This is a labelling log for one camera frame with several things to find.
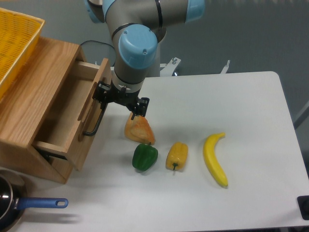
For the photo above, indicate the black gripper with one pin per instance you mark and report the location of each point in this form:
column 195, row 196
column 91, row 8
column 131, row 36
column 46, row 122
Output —
column 104, row 95

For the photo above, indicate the black metal drawer handle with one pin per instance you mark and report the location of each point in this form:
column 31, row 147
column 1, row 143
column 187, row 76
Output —
column 94, row 119

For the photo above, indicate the wooden top drawer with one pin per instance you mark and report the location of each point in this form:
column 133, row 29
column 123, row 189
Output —
column 60, row 133

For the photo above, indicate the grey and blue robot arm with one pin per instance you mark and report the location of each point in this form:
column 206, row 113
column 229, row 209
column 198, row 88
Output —
column 136, row 28

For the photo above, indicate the wooden drawer cabinet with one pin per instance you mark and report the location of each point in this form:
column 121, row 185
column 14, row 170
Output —
column 26, row 104

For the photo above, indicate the toy croissant pastry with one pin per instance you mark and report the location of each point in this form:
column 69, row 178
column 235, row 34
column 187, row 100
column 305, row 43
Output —
column 139, row 130

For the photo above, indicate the green bell pepper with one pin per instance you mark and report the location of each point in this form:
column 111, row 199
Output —
column 144, row 157

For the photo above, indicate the yellow bell pepper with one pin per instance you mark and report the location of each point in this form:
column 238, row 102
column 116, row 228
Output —
column 177, row 156

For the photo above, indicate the yellow banana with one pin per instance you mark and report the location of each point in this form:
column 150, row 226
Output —
column 211, row 160

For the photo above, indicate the yellow plastic basket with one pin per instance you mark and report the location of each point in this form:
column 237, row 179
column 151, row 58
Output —
column 19, row 34

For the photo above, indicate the black device at table edge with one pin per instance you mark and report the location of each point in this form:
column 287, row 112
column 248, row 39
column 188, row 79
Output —
column 303, row 203

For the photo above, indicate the white metal table frame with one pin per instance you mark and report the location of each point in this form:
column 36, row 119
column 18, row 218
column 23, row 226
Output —
column 169, row 67

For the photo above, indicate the black pan with blue handle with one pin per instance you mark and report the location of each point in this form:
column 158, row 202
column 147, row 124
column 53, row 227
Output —
column 14, row 200

